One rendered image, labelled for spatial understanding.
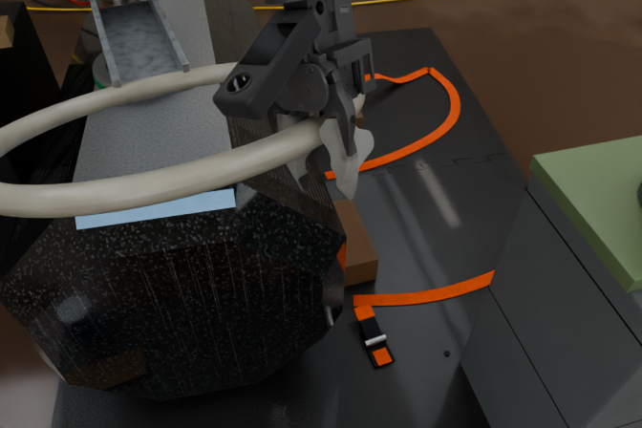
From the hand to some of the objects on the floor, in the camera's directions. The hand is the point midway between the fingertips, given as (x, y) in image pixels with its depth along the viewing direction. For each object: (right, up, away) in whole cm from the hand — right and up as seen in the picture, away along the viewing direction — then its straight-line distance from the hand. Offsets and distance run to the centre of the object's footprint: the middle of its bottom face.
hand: (321, 186), depth 57 cm
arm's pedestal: (+68, -66, +105) cm, 141 cm away
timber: (+10, -24, +144) cm, 146 cm away
